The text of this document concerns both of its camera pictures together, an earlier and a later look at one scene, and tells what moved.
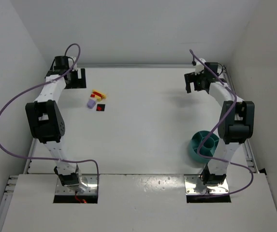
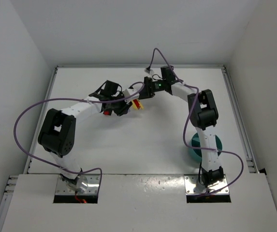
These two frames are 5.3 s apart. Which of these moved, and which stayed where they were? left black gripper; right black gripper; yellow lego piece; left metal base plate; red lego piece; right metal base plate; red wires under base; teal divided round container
Moved: yellow lego piece; right black gripper; red lego piece; left black gripper
Stayed: right metal base plate; teal divided round container; left metal base plate; red wires under base
